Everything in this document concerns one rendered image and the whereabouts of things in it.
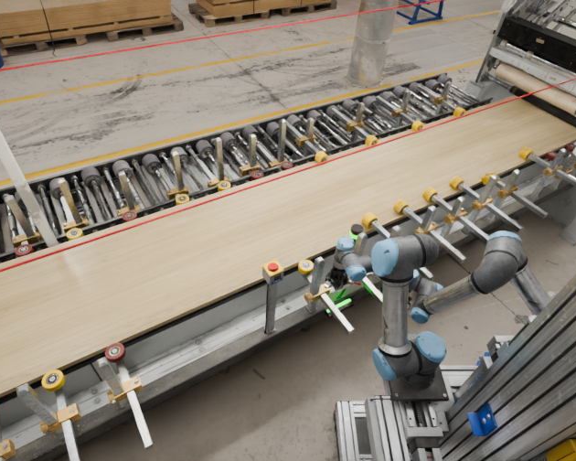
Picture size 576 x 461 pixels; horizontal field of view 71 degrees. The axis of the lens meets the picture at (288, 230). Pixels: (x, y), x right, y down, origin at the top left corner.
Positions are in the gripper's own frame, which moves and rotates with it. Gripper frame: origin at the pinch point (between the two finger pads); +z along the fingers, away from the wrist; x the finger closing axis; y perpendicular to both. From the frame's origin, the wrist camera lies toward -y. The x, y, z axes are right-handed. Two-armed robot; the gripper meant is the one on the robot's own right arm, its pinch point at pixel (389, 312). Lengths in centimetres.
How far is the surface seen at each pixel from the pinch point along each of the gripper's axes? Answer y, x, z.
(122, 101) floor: -425, -34, 77
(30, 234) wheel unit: -135, -145, -8
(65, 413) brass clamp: -28, -149, -4
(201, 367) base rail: -27, -93, 12
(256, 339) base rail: -26, -63, 12
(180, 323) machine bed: -48, -94, 2
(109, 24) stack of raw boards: -616, 7, 51
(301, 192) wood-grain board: -93, 6, -9
